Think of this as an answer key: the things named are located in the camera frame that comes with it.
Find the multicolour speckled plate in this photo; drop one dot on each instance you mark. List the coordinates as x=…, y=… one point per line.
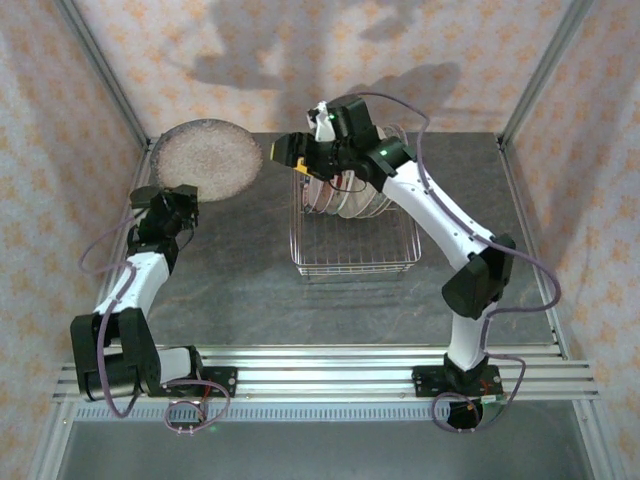
x=205, y=155

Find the orange sunburst plate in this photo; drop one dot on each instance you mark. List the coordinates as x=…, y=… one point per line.
x=332, y=202

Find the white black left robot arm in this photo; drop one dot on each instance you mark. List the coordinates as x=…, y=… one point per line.
x=145, y=272

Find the green rim lettered plate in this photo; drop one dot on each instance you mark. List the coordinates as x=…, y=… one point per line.
x=307, y=197

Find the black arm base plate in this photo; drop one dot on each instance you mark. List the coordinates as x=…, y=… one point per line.
x=222, y=382
x=425, y=382

